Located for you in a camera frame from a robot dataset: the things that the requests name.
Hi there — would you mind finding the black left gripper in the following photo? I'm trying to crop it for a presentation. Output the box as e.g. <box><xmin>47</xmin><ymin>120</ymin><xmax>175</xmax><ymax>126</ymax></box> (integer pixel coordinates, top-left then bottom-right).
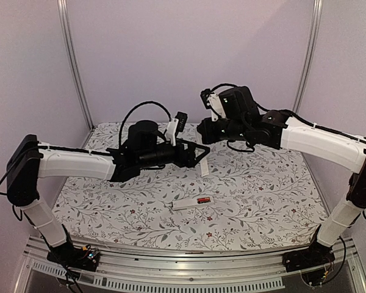
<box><xmin>138</xmin><ymin>138</ymin><xmax>211</xmax><ymax>170</ymax></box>

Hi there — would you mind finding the red battery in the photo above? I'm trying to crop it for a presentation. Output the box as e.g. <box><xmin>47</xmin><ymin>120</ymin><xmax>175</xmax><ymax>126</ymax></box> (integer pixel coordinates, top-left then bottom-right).
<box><xmin>197</xmin><ymin>197</ymin><xmax>211</xmax><ymax>202</ymax></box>

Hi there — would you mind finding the white remote control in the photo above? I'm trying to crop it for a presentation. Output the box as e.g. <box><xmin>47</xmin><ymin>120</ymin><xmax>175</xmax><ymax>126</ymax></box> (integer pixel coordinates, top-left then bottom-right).
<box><xmin>172</xmin><ymin>197</ymin><xmax>214</xmax><ymax>211</ymax></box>

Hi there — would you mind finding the white remote battery cover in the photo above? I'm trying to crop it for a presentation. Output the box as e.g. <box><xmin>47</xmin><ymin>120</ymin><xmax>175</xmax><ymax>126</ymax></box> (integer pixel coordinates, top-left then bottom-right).
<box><xmin>200</xmin><ymin>159</ymin><xmax>209</xmax><ymax>177</ymax></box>

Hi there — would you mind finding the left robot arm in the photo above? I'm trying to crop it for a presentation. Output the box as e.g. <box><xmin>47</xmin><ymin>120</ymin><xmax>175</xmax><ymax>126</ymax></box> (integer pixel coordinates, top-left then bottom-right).
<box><xmin>5</xmin><ymin>119</ymin><xmax>210</xmax><ymax>265</ymax></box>

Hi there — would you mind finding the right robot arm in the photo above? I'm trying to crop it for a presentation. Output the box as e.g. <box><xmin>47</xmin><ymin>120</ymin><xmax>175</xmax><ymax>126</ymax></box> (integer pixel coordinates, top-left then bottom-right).
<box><xmin>197</xmin><ymin>84</ymin><xmax>366</xmax><ymax>266</ymax></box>

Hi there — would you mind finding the floral patterned table mat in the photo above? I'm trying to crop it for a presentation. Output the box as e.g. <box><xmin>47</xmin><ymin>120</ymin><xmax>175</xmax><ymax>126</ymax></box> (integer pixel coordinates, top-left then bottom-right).
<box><xmin>53</xmin><ymin>122</ymin><xmax>329</xmax><ymax>251</ymax></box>

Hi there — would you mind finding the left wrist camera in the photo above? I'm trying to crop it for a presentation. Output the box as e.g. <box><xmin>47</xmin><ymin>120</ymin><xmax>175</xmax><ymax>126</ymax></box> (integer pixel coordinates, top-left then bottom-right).
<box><xmin>165</xmin><ymin>112</ymin><xmax>188</xmax><ymax>146</ymax></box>

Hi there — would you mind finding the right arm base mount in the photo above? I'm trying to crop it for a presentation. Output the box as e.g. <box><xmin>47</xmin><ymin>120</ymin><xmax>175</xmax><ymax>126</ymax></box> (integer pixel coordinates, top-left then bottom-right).
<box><xmin>282</xmin><ymin>240</ymin><xmax>335</xmax><ymax>272</ymax></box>

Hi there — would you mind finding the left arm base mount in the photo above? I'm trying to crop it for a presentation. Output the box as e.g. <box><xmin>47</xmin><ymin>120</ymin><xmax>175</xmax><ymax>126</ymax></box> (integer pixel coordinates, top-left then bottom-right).
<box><xmin>46</xmin><ymin>240</ymin><xmax>100</xmax><ymax>272</ymax></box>

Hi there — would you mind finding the right aluminium corner post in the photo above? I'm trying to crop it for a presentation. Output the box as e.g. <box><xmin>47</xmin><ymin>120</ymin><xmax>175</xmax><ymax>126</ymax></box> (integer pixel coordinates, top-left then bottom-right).
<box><xmin>292</xmin><ymin>0</ymin><xmax>323</xmax><ymax>113</ymax></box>

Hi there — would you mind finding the aluminium corner post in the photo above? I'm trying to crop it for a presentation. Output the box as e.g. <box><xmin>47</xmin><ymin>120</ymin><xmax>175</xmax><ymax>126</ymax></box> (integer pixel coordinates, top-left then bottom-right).
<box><xmin>57</xmin><ymin>0</ymin><xmax>95</xmax><ymax>130</ymax></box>
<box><xmin>292</xmin><ymin>0</ymin><xmax>323</xmax><ymax>113</ymax></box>

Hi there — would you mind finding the left aluminium corner post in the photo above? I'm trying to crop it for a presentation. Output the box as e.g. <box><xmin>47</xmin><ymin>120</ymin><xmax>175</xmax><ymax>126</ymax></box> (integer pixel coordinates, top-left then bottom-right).
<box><xmin>57</xmin><ymin>0</ymin><xmax>95</xmax><ymax>130</ymax></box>

